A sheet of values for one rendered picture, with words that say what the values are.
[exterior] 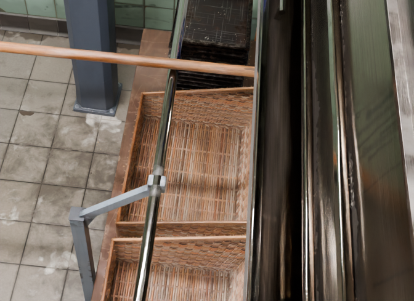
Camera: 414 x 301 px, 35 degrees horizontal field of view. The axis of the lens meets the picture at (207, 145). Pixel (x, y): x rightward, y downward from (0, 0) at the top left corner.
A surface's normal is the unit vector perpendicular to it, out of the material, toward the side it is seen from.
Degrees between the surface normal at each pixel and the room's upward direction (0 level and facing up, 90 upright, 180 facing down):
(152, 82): 0
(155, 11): 90
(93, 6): 90
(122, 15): 90
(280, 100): 9
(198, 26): 0
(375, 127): 70
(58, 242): 0
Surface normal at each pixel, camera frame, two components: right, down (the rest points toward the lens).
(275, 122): 0.23, -0.55
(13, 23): -0.08, 0.81
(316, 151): -0.91, -0.30
